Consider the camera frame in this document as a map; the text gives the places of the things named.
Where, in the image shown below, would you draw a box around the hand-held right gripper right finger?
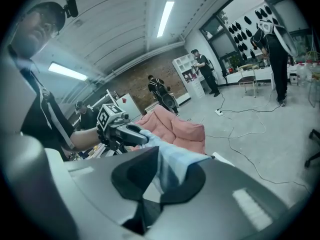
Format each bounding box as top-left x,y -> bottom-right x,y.
143,155 -> 296,235

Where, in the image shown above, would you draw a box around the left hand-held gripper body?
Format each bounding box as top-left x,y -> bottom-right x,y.
96,103 -> 131,147

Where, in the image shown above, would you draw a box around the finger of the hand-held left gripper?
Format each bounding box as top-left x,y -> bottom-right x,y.
116,122 -> 150,146

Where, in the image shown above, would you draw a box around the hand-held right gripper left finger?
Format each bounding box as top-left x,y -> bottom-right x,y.
63,145 -> 161,235

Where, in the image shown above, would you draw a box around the blue checkered shorts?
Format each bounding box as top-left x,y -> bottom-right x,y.
138,128 -> 214,198

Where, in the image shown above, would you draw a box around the person's left forearm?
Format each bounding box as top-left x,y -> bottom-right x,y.
69,127 -> 101,153

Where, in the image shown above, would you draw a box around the grey fridge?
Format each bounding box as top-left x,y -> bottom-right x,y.
115,92 -> 141,122

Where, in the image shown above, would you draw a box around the pink cushioned armchair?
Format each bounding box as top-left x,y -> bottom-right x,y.
134,105 -> 207,156

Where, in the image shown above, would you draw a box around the ceiling light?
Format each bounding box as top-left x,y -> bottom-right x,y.
156,0 -> 176,39
47,61 -> 89,82

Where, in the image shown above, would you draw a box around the person's torso in black shirt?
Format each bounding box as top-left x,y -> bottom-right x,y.
7,43 -> 76,161

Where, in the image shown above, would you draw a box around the white drawer cabinet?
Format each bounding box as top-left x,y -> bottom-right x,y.
186,78 -> 206,99

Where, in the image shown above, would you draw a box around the white cubby shelf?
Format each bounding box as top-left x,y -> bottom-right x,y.
171,53 -> 199,85

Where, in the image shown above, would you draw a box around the black office chair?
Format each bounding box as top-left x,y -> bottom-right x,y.
303,128 -> 320,169

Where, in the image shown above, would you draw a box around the person's head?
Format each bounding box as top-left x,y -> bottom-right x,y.
9,1 -> 66,60

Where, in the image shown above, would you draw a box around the person's black cap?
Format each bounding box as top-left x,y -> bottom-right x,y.
21,1 -> 66,31

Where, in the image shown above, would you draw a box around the wooden chair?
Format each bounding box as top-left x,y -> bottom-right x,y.
236,67 -> 259,99

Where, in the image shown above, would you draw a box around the white counter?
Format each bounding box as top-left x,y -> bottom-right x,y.
224,65 -> 299,87

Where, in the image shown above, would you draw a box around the group of black caps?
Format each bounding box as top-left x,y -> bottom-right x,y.
225,4 -> 279,60

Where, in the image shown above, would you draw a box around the thin grey cable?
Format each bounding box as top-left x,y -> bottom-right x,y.
228,126 -> 313,195

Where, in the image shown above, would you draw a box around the black cable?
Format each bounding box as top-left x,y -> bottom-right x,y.
221,97 -> 285,114
216,91 -> 226,112

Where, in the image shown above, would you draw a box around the black head camera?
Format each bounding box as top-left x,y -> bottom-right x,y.
63,0 -> 79,19

